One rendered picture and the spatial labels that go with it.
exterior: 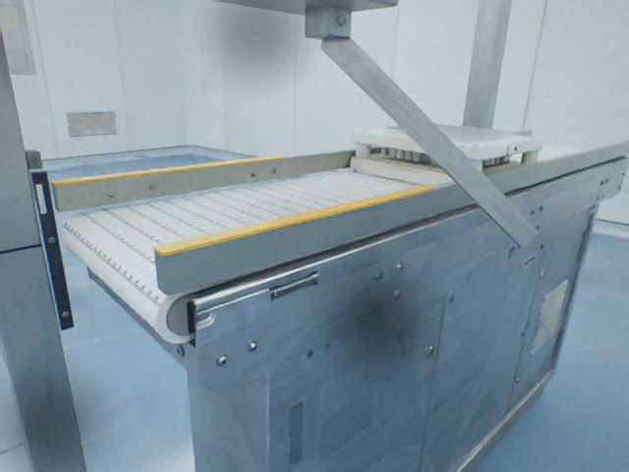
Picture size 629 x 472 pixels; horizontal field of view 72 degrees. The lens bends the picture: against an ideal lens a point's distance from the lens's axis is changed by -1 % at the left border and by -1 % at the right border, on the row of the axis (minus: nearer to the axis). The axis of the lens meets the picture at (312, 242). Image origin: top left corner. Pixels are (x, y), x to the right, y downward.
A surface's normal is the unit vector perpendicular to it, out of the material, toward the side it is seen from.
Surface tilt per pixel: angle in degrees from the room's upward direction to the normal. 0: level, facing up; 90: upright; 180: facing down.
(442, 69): 90
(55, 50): 90
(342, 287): 90
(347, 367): 90
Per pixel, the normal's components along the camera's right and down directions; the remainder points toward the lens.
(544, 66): -0.65, 0.24
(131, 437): 0.03, -0.94
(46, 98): 0.76, 0.24
